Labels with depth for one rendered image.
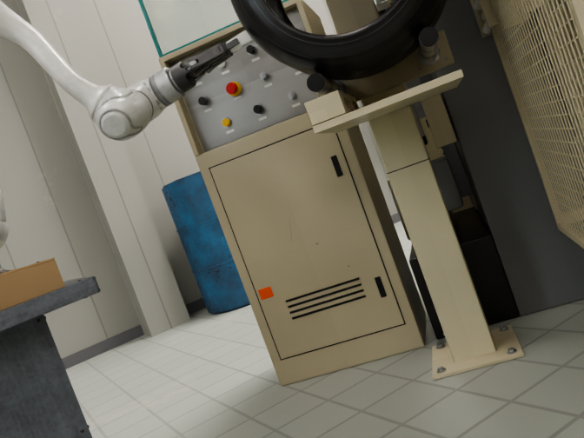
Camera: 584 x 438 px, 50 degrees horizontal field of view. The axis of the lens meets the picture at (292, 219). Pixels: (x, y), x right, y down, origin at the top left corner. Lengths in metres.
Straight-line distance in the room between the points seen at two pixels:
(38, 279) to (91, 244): 3.24
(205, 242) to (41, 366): 2.74
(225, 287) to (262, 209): 2.12
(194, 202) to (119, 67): 1.37
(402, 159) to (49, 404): 1.15
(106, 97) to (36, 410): 0.76
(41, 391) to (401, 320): 1.19
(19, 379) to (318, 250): 1.06
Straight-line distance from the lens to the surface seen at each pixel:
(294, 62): 1.56
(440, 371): 1.95
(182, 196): 4.28
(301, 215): 2.17
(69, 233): 4.76
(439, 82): 1.50
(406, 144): 1.87
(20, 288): 1.55
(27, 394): 1.64
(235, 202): 2.23
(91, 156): 4.57
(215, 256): 4.26
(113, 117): 1.55
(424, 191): 1.87
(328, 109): 1.51
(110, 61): 5.08
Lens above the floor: 0.70
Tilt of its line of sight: 3 degrees down
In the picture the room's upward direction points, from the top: 20 degrees counter-clockwise
